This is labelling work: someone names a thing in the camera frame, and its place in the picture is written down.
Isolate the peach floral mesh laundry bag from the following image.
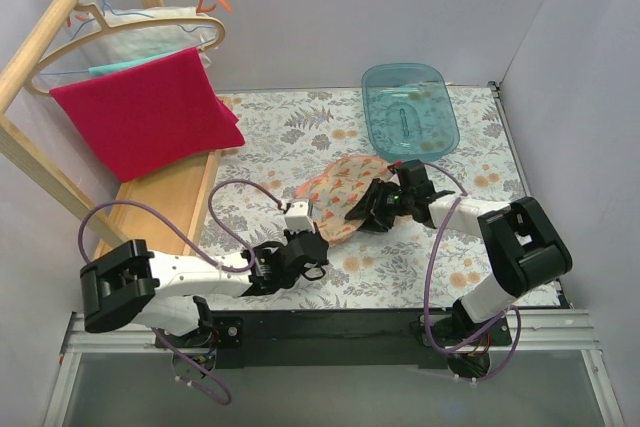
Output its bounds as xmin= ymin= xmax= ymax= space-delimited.
xmin=296 ymin=155 xmax=392 ymax=247

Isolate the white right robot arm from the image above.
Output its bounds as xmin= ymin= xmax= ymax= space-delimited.
xmin=344 ymin=160 xmax=573 ymax=345

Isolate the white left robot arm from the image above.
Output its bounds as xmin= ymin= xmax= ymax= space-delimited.
xmin=80 ymin=231 xmax=329 ymax=347

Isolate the clear teal plastic tub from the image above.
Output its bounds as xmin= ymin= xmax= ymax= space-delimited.
xmin=361 ymin=63 xmax=460 ymax=162

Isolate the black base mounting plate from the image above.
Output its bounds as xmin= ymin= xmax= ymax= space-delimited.
xmin=154 ymin=310 xmax=514 ymax=371

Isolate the floral patterned table mat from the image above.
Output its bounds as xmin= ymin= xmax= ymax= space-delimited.
xmin=94 ymin=86 xmax=561 ymax=311

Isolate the wooden clothes rack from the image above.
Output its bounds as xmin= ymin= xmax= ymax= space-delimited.
xmin=0 ymin=0 xmax=221 ymax=281

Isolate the magenta red towel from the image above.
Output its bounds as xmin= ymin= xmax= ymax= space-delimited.
xmin=50 ymin=48 xmax=245 ymax=183

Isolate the teal folded cloth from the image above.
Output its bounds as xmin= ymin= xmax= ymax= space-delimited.
xmin=88 ymin=52 xmax=172 ymax=78

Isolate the white cloth on hanger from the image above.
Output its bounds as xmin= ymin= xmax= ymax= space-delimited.
xmin=85 ymin=7 xmax=217 ymax=66

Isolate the beige wooden hanger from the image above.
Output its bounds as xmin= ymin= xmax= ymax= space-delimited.
xmin=23 ymin=4 xmax=226 ymax=96

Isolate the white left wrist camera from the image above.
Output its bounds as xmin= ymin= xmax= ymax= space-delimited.
xmin=284 ymin=199 xmax=315 ymax=233

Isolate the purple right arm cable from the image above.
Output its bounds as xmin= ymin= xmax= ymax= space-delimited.
xmin=423 ymin=161 xmax=524 ymax=384

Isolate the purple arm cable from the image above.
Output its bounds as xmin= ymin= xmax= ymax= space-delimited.
xmin=78 ymin=179 xmax=291 ymax=406
xmin=423 ymin=161 xmax=524 ymax=384

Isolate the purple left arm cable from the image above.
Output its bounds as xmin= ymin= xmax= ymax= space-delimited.
xmin=78 ymin=179 xmax=291 ymax=406

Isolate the aluminium frame rail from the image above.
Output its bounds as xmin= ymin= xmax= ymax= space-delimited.
xmin=51 ymin=309 xmax=625 ymax=426

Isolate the blue wire hanger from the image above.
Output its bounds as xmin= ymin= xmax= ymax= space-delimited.
xmin=35 ymin=0 xmax=226 ymax=76

